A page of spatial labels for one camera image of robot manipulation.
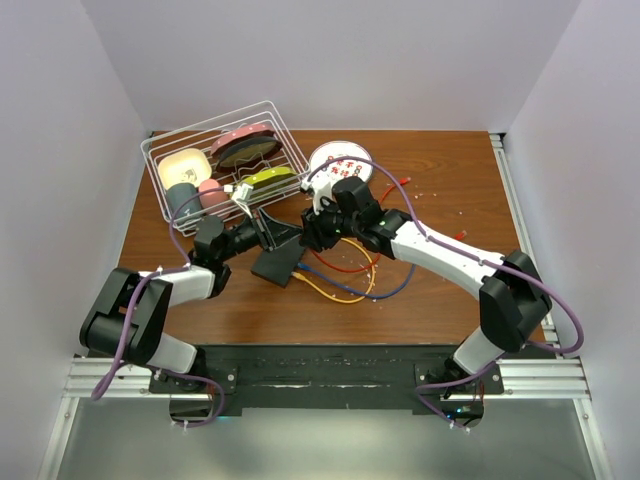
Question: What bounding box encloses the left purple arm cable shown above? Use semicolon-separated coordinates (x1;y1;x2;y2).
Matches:
90;189;239;402

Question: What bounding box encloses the dark brown plate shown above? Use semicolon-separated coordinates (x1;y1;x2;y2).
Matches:
215;135;282;172

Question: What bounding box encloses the blue ethernet cable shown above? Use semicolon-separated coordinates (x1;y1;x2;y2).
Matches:
297;259;417;301

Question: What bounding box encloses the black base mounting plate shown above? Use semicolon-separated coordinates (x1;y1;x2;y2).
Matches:
149;343;505;417

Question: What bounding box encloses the black network switch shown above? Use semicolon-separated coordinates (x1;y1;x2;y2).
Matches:
251;239;305;288

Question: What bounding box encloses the cream square bowl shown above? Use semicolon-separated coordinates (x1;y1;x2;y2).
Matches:
158;148;212;190

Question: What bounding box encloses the pink dotted plate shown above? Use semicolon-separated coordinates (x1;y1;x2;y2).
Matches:
210;123;275;159

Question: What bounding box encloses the aluminium frame rail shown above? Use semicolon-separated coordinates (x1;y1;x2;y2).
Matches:
489;133;613;479

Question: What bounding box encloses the grey cup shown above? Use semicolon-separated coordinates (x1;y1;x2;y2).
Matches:
166;182;202;223

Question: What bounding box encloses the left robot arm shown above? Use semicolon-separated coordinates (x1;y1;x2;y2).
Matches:
79;208;302;392

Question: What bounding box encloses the pink cup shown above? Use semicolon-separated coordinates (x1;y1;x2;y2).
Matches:
198;178;229;220

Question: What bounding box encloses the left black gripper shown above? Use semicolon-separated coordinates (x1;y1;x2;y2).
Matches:
218;206;303;263

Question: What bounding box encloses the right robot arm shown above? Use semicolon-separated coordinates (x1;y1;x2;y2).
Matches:
301;174;552;393

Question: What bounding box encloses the white wire dish rack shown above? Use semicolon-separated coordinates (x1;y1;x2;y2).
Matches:
140;100;309;220

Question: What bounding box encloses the yellow-green plate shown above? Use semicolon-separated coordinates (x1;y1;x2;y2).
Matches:
236;167;295;198

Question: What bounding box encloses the white patterned round plate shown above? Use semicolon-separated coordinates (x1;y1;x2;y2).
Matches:
309;140;373;185

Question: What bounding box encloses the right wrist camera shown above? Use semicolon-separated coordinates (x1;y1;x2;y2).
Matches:
301;177;332;215

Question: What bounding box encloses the yellow ethernet cable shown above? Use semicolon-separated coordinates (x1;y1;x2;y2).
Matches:
292;238;379;305

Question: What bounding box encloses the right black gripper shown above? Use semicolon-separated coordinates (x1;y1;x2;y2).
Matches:
299;195;362;253

